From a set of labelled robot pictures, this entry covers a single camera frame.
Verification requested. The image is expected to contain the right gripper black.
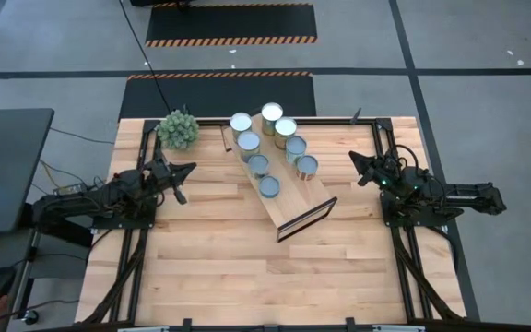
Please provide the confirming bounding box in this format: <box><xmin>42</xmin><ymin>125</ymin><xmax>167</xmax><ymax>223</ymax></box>
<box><xmin>348</xmin><ymin>149</ymin><xmax>407</xmax><ymax>190</ymax></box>

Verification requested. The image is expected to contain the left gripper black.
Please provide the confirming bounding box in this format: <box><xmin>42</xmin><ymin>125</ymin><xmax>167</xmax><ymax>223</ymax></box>
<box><xmin>145</xmin><ymin>160</ymin><xmax>198</xmax><ymax>207</ymax></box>

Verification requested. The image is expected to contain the white mixed vegetables can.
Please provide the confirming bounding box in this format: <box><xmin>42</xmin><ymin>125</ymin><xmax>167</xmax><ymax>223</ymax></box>
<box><xmin>285</xmin><ymin>135</ymin><xmax>309</xmax><ymax>166</ymax></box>

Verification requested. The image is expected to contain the polka dot green peas can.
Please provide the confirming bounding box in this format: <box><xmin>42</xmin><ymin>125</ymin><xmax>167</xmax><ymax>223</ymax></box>
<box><xmin>247</xmin><ymin>153</ymin><xmax>271</xmax><ymax>180</ymax></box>

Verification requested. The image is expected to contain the tall blue peas can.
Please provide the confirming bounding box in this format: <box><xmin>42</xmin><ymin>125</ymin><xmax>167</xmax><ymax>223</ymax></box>
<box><xmin>237</xmin><ymin>130</ymin><xmax>262</xmax><ymax>163</ymax></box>

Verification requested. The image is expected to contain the tall peaches can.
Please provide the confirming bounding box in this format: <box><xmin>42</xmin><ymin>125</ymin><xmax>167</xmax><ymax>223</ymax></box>
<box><xmin>229</xmin><ymin>112</ymin><xmax>254</xmax><ymax>139</ymax></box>

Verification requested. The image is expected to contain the teal tuna can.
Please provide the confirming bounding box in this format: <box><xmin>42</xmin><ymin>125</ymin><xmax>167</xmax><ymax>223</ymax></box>
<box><xmin>258</xmin><ymin>174</ymin><xmax>282</xmax><ymax>200</ymax></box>

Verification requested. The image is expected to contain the yellow-green label can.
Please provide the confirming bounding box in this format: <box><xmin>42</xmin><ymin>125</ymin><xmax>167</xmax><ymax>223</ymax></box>
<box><xmin>274</xmin><ymin>116</ymin><xmax>299</xmax><ymax>151</ymax></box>

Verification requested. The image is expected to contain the tall green label can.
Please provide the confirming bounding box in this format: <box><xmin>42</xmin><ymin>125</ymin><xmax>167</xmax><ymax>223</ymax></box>
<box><xmin>260</xmin><ymin>101</ymin><xmax>285</xmax><ymax>136</ymax></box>

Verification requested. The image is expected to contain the green plant in white pot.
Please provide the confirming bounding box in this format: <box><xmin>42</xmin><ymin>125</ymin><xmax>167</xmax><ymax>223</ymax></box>
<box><xmin>155</xmin><ymin>104</ymin><xmax>201</xmax><ymax>152</ymax></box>

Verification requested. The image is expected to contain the black mat with hazard stripes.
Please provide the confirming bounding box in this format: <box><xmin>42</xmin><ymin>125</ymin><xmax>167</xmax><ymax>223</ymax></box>
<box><xmin>144</xmin><ymin>2</ymin><xmax>318</xmax><ymax>48</ymax></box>
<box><xmin>117</xmin><ymin>71</ymin><xmax>317</xmax><ymax>122</ymax></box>

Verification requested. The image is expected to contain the black monitor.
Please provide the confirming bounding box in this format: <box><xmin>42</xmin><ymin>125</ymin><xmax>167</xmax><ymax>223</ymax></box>
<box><xmin>0</xmin><ymin>108</ymin><xmax>55</xmax><ymax>235</ymax></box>

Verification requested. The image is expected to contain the black aluminium rig frame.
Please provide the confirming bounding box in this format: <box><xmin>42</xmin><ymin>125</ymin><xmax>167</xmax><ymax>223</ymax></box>
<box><xmin>78</xmin><ymin>117</ymin><xmax>481</xmax><ymax>332</ymax></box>

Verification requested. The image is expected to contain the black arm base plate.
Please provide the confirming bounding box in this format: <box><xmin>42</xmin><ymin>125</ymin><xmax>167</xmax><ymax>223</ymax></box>
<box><xmin>379</xmin><ymin>190</ymin><xmax>465</xmax><ymax>230</ymax></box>
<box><xmin>90</xmin><ymin>202</ymin><xmax>156</xmax><ymax>231</ymax></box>

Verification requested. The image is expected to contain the wooden shelf black metal frame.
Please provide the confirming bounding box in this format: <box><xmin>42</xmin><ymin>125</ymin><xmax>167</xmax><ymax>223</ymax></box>
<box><xmin>220</xmin><ymin>101</ymin><xmax>339</xmax><ymax>244</ymax></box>

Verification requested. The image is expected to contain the thin black floor cable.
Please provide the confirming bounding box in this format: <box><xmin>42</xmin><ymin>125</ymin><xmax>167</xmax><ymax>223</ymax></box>
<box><xmin>48</xmin><ymin>126</ymin><xmax>117</xmax><ymax>146</ymax></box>

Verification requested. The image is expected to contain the black hanging cable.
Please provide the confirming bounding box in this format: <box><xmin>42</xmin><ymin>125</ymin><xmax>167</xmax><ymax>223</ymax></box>
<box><xmin>117</xmin><ymin>0</ymin><xmax>173</xmax><ymax>114</ymax></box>

